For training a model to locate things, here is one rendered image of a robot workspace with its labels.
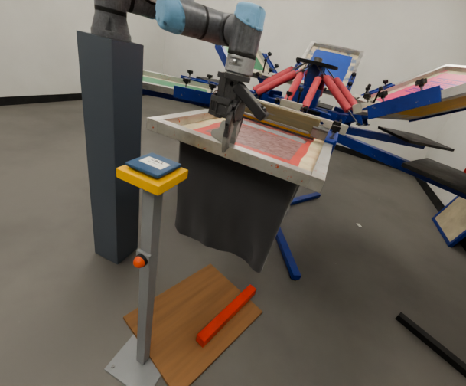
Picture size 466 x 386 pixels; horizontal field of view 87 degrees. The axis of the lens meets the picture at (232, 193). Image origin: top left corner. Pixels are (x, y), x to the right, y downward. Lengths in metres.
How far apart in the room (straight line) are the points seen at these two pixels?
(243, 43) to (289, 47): 4.84
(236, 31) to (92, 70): 0.74
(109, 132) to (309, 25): 4.70
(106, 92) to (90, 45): 0.17
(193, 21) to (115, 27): 0.57
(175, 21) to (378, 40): 4.89
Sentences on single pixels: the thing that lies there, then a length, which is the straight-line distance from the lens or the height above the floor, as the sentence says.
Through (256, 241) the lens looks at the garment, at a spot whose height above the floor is 0.66.
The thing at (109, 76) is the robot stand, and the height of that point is 1.07.
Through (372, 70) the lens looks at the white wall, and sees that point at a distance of 5.40.
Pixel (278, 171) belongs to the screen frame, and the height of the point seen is 1.00.
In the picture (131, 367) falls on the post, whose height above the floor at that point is 0.01.
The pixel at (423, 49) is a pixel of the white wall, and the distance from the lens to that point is 5.50.
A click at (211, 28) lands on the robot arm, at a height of 1.29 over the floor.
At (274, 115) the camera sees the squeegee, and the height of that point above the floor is 1.03.
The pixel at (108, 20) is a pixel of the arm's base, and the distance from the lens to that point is 1.25.
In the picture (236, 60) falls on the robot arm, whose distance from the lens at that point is 0.69.
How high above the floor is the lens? 1.25
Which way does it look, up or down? 29 degrees down
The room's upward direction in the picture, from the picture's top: 14 degrees clockwise
